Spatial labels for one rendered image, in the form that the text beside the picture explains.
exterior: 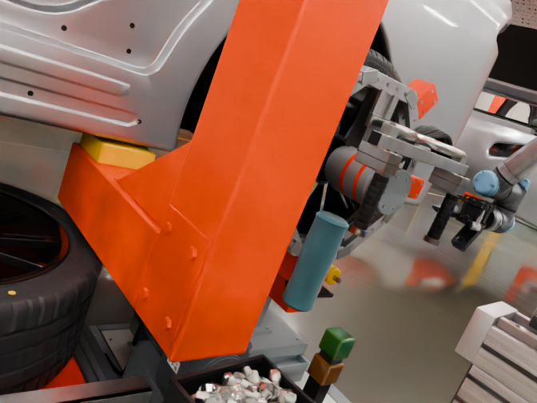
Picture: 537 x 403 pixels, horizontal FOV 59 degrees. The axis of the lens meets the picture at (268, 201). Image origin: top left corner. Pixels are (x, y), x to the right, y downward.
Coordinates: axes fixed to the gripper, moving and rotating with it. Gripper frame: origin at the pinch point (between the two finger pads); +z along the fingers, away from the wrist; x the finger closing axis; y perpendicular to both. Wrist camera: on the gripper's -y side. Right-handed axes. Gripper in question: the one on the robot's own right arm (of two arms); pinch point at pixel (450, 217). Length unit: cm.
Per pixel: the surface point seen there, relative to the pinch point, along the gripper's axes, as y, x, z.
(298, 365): -67, -22, 6
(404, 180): 5.9, -5.9, 20.0
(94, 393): -44, 0, 91
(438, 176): 9.6, -5.0, 7.1
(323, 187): -6.6, -31.0, 19.7
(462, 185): 9.7, 1.6, 5.3
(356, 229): -6.7, 1.1, 40.5
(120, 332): -75, -58, 54
